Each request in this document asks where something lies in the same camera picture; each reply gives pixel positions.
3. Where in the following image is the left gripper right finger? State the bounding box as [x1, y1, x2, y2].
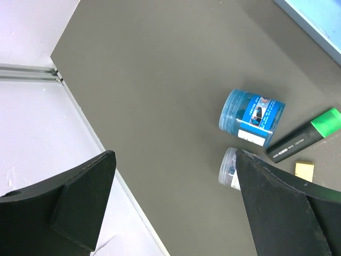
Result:
[236, 150, 340, 255]

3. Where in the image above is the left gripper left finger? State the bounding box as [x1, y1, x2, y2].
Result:
[1, 150, 116, 255]

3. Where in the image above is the green highlighter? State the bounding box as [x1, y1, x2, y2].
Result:
[266, 108, 340, 163]

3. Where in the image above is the blue jar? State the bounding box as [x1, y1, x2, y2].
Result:
[218, 89, 286, 148]

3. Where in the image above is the light blue bin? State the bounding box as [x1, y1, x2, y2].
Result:
[275, 0, 340, 64]

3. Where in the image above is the small yellow eraser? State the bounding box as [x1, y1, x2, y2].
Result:
[294, 161, 314, 182]

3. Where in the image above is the grey clear jar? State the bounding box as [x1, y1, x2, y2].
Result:
[218, 147, 241, 191]

